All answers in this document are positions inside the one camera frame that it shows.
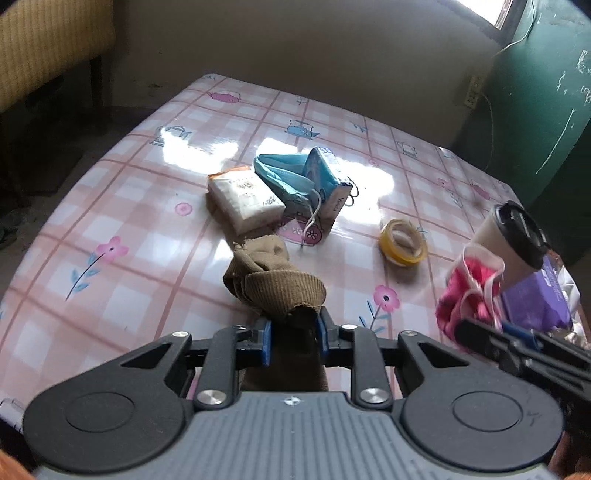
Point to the purple tissue pack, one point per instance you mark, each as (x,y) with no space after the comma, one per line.
(531,304)

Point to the blue tissue packet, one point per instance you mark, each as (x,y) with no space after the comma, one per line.
(328,184)

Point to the window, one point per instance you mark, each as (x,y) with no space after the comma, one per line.
(503,9)

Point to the woven wicker bench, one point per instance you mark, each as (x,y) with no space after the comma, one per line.
(46,37)

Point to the pink face mask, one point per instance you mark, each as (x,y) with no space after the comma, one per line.
(461,295)

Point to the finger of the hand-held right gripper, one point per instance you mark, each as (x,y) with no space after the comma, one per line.
(521,334)
(475,337)

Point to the white tissue pack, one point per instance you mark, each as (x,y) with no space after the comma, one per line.
(244,198)

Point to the white plastic bag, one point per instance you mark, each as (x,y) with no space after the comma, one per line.
(570,286)

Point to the brown sock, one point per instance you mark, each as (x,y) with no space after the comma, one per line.
(277,286)

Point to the pink checked tablecloth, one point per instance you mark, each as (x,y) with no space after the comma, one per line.
(138,207)

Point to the wall socket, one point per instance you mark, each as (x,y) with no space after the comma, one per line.
(472,92)

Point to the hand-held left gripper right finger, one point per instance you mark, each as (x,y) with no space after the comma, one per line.
(322,338)

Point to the green cabinet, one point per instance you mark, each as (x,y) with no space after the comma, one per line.
(531,115)

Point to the yellow tape roll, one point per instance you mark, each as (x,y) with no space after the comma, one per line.
(401,261)

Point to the beige cup with black lid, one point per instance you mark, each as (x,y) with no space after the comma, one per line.
(494,240)

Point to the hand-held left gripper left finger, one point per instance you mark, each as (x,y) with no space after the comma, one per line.
(265,342)

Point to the blue face mask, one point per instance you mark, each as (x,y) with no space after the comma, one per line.
(281,173)

